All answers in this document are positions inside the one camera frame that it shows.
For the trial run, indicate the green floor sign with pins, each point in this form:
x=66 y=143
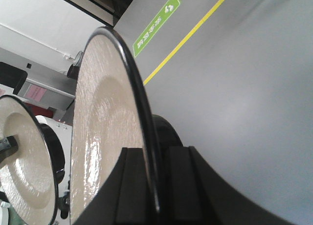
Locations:
x=155 y=25

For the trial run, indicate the pink wall notice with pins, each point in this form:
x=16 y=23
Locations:
x=35 y=93

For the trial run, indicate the red fire extinguisher box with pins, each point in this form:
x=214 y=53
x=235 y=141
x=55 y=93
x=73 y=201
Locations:
x=39 y=111

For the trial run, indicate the cream plate black rim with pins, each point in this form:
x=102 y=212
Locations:
x=31 y=171
x=111 y=112

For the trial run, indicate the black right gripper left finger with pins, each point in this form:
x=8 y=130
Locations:
x=124 y=198

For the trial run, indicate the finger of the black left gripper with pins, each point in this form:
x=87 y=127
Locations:
x=8 y=146

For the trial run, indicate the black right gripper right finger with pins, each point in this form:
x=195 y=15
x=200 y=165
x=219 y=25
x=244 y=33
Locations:
x=197 y=195

